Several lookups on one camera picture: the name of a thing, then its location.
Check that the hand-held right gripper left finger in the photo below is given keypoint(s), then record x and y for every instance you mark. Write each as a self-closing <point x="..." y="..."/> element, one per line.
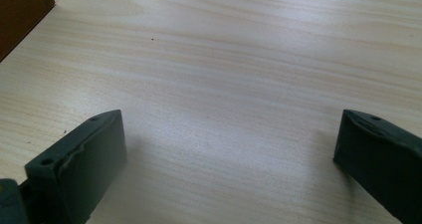
<point x="76" y="171"/>

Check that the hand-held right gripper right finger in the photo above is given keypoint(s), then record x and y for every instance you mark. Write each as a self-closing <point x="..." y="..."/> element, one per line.
<point x="378" y="157"/>

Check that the brown wooden board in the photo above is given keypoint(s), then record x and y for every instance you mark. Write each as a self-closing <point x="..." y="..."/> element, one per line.
<point x="18" y="11"/>

